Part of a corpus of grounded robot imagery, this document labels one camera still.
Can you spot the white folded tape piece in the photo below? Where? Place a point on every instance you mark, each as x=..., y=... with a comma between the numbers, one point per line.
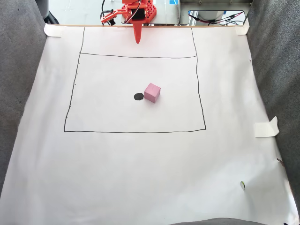
x=266, y=129

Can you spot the black dot mark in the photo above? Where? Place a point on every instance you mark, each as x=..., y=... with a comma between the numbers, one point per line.
x=138, y=96

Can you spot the grey cloth wall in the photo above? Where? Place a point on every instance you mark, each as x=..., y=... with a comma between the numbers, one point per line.
x=18, y=82
x=279, y=82

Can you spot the metal frame with window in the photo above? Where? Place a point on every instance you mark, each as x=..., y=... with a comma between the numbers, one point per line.
x=185, y=11

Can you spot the white paper sheet with lines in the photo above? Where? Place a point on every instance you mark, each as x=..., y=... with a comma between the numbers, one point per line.
x=140, y=164

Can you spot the pink cube block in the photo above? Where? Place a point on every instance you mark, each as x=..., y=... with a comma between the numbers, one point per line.
x=152, y=92

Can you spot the orange camera bracket with camera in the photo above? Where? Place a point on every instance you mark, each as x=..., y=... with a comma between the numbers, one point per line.
x=112, y=16

